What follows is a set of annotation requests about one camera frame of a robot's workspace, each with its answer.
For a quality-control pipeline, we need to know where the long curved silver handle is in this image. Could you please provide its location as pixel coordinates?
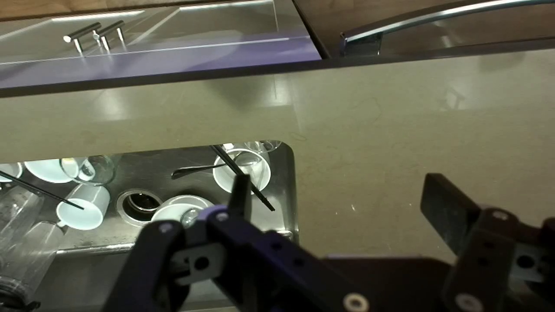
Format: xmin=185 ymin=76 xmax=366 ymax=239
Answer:
xmin=340 ymin=0 xmax=555 ymax=57

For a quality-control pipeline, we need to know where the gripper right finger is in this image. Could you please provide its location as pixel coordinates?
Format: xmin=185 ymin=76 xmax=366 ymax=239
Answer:
xmin=420 ymin=172 xmax=555 ymax=312

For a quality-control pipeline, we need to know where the sink drain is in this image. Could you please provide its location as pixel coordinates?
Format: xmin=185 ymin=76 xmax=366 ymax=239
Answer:
xmin=116 ymin=188 xmax=164 ymax=227

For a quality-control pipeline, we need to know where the glossy grey cabinet door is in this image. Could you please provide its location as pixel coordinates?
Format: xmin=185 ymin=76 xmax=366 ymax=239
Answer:
xmin=0 ymin=0 xmax=322 ymax=91

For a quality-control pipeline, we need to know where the metal spoon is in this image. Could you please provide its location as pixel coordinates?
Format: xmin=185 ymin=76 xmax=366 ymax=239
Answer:
xmin=170 ymin=162 xmax=229 ymax=180

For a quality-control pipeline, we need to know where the white saucer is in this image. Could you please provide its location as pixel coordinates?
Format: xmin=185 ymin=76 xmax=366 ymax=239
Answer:
xmin=0 ymin=162 xmax=23 ymax=183
xmin=24 ymin=158 xmax=81 ymax=184

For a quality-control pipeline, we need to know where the white ceramic cup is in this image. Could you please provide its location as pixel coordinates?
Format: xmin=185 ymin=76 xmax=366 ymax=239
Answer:
xmin=55 ymin=184 xmax=111 ymax=231
xmin=212 ymin=148 xmax=272 ymax=195
xmin=150 ymin=195 xmax=215 ymax=224

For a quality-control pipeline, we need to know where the short silver cabinet handle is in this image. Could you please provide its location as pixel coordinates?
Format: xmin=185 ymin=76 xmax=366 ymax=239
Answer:
xmin=93 ymin=20 xmax=127 ymax=51
xmin=63 ymin=22 xmax=103 ymax=54

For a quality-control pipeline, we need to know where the stainless steel sink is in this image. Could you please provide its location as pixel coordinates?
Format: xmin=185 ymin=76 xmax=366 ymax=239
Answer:
xmin=0 ymin=140 xmax=300 ymax=312

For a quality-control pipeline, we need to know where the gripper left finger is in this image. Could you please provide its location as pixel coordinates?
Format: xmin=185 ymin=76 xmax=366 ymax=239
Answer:
xmin=102 ymin=173 xmax=370 ymax=312

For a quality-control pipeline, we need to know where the black chopstick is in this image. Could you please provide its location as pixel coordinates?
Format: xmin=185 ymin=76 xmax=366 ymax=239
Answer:
xmin=0 ymin=170 xmax=85 ymax=211
xmin=210 ymin=145 xmax=276 ymax=212

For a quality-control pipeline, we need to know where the clear drinking glass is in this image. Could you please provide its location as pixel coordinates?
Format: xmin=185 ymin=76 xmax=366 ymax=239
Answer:
xmin=60 ymin=155 xmax=117 ymax=187
xmin=243 ymin=140 xmax=283 ymax=155
xmin=0 ymin=220 xmax=66 ymax=306
xmin=0 ymin=185 xmax=45 ymax=245

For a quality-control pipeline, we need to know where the dark brown cabinet door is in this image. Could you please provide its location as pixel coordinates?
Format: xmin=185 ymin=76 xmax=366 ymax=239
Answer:
xmin=293 ymin=0 xmax=555 ymax=60

